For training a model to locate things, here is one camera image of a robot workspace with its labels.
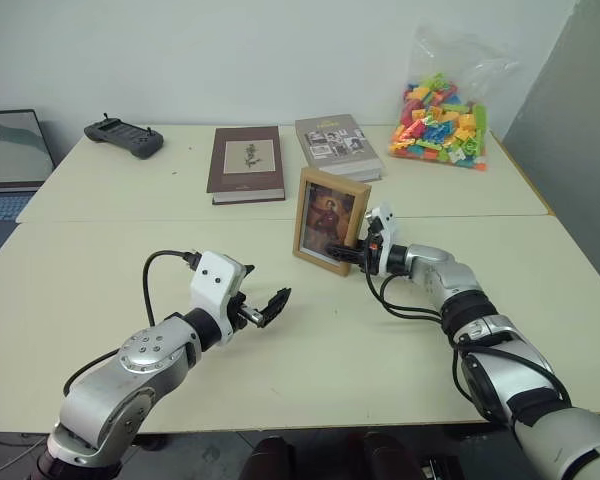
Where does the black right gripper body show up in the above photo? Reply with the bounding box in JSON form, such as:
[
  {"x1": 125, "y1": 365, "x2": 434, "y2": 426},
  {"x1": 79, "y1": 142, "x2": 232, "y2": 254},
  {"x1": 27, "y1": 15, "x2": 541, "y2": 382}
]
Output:
[{"x1": 357, "y1": 218, "x2": 388, "y2": 275}]

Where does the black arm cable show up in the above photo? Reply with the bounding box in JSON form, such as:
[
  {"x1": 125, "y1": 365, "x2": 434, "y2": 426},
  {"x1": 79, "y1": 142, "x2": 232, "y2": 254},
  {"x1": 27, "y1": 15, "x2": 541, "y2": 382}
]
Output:
[
  {"x1": 363, "y1": 268, "x2": 573, "y2": 424},
  {"x1": 62, "y1": 248, "x2": 202, "y2": 397}
]

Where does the wooden picture frame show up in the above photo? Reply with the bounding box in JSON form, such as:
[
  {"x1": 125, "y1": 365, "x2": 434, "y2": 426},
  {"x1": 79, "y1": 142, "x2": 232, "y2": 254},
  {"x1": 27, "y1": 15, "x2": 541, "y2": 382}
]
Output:
[{"x1": 292, "y1": 166, "x2": 373, "y2": 277}]

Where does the white floor cable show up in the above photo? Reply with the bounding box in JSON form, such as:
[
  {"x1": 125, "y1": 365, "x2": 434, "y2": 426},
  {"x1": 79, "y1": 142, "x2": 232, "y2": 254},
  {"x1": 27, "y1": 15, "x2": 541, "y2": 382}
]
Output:
[{"x1": 0, "y1": 432, "x2": 49, "y2": 454}]

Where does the black handheld controller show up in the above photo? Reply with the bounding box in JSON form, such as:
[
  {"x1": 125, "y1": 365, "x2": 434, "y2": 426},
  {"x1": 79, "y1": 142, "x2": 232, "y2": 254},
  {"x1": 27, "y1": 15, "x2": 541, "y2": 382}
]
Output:
[{"x1": 83, "y1": 113, "x2": 166, "y2": 163}]

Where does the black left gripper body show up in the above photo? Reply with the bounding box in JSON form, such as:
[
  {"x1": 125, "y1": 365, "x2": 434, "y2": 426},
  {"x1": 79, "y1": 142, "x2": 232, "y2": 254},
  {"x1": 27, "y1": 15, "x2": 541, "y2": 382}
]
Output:
[{"x1": 226, "y1": 292, "x2": 267, "y2": 335}]

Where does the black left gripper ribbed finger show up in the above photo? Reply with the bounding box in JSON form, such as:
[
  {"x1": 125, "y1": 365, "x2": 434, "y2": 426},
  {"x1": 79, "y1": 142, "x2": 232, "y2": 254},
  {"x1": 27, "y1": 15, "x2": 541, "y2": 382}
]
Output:
[{"x1": 258, "y1": 287, "x2": 293, "y2": 329}]

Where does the brown hardcover book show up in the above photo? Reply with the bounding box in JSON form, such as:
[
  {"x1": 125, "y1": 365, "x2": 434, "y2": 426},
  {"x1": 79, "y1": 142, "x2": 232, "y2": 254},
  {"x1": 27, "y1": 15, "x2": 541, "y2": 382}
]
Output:
[{"x1": 206, "y1": 125, "x2": 287, "y2": 206}]

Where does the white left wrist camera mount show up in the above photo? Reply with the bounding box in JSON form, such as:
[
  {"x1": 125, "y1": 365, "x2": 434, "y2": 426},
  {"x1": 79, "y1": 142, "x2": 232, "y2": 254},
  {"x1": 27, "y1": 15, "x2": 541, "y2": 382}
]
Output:
[{"x1": 189, "y1": 251, "x2": 247, "y2": 347}]

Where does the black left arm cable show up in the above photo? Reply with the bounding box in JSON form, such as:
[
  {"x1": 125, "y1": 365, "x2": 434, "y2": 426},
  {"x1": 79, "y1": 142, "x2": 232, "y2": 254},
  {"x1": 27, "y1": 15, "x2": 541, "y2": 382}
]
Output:
[{"x1": 62, "y1": 248, "x2": 202, "y2": 397}]

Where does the grey photo cover book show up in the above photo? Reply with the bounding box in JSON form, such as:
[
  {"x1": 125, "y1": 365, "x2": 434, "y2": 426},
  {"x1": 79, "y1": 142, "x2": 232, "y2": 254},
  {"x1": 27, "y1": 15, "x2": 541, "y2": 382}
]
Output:
[{"x1": 294, "y1": 114, "x2": 388, "y2": 183}]

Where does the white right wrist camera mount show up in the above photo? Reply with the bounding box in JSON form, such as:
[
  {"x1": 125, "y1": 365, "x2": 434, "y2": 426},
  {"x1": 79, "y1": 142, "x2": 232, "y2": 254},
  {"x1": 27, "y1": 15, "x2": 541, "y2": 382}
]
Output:
[{"x1": 364, "y1": 201, "x2": 399, "y2": 277}]

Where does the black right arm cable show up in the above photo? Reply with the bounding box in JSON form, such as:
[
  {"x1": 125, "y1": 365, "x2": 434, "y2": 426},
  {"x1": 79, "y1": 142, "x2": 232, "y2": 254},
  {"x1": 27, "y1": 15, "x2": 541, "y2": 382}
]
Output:
[{"x1": 363, "y1": 268, "x2": 573, "y2": 424}]

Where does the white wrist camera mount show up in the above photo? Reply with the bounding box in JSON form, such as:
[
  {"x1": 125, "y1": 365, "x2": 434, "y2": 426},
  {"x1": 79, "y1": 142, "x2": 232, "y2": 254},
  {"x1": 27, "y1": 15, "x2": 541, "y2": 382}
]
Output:
[
  {"x1": 189, "y1": 251, "x2": 247, "y2": 347},
  {"x1": 364, "y1": 201, "x2": 399, "y2": 277}
]

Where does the dark rounded shape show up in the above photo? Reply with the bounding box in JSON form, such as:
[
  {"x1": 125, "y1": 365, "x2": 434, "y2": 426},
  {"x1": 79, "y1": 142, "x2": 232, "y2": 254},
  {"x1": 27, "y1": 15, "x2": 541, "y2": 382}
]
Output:
[{"x1": 241, "y1": 434, "x2": 297, "y2": 480}]

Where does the bag of colourful toy blocks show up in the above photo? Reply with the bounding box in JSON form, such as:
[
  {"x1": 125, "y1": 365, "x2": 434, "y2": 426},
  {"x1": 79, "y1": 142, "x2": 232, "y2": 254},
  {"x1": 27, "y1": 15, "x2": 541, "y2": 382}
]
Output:
[{"x1": 386, "y1": 19, "x2": 522, "y2": 173}]

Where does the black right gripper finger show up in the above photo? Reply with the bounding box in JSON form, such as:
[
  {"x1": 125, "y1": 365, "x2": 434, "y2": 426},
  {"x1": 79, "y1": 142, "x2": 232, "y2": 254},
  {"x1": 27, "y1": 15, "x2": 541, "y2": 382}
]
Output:
[{"x1": 323, "y1": 241, "x2": 362, "y2": 260}]

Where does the open laptop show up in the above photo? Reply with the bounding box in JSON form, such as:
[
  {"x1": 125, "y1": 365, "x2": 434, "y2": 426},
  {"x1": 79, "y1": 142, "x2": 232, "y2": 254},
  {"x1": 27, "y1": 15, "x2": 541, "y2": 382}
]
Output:
[{"x1": 0, "y1": 109, "x2": 57, "y2": 227}]

